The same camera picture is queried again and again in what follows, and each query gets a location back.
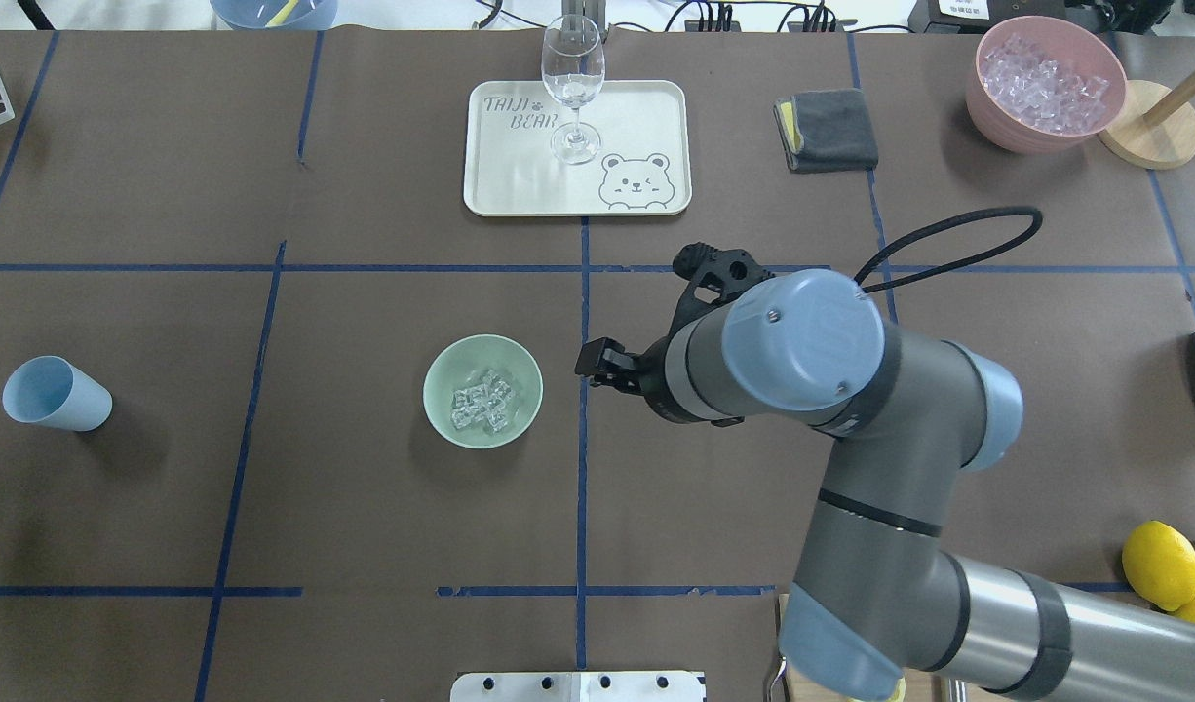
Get blue plastic bowl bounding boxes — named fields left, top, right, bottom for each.
left=210, top=1, right=341, bottom=31

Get green ceramic bowl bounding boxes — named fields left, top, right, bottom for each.
left=422, top=332, right=544, bottom=448

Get light blue plastic cup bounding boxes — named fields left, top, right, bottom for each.
left=1, top=356, right=114, bottom=432

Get wooden cup stand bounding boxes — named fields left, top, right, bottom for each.
left=1099, top=71, right=1195, bottom=170

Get ice cubes in green bowl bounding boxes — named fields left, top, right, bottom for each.
left=449, top=370, right=520, bottom=434

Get clear wine glass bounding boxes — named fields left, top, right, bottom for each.
left=540, top=14, right=606, bottom=165

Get pink bowl of ice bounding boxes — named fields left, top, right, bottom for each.
left=966, top=16, right=1127, bottom=154

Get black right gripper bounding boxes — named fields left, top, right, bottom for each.
left=574, top=336, right=744, bottom=427

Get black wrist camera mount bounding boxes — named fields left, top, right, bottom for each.
left=668, top=243, right=776, bottom=336

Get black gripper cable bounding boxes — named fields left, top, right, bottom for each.
left=851, top=206, right=1044, bottom=293

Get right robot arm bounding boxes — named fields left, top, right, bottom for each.
left=576, top=268, right=1195, bottom=701

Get wooden cutting board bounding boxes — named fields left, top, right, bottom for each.
left=762, top=594, right=805, bottom=701

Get yellow lemon front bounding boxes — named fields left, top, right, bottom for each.
left=1122, top=520, right=1195, bottom=612

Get cream bear print tray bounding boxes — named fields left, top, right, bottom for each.
left=462, top=80, right=694, bottom=216

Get grey folded cloth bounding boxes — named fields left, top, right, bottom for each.
left=773, top=88, right=880, bottom=173

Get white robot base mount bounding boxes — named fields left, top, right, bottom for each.
left=449, top=670, right=707, bottom=701

